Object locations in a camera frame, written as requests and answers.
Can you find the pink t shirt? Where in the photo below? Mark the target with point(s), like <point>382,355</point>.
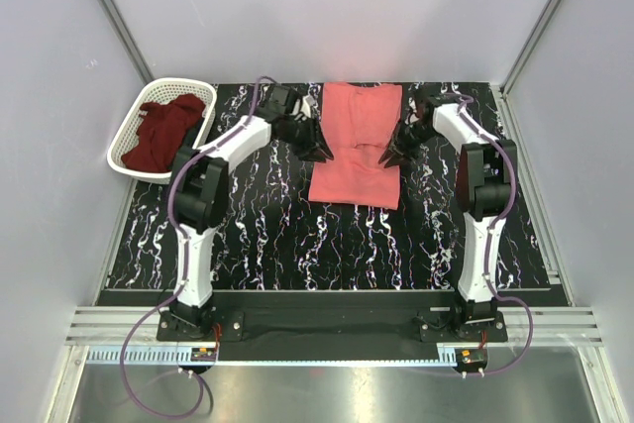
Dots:
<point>357,123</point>

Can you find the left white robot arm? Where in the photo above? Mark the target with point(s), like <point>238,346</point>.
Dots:
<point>199,192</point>

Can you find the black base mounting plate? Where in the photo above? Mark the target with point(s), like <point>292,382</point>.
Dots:
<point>405,343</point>

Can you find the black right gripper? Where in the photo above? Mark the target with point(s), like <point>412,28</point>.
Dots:
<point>403,154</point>

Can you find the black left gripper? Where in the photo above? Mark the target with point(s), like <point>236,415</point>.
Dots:
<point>313,141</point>

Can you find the white plastic laundry basket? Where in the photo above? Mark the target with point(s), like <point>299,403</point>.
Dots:
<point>161,91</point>

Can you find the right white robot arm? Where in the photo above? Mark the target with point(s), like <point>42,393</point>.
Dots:
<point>486,188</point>

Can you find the dark red t shirt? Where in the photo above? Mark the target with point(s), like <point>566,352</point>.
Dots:
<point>161,133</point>

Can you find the grey slotted cable duct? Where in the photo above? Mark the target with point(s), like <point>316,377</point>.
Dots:
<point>158,355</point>

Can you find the black garment in basket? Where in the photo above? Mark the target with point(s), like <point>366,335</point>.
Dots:
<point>187,145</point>

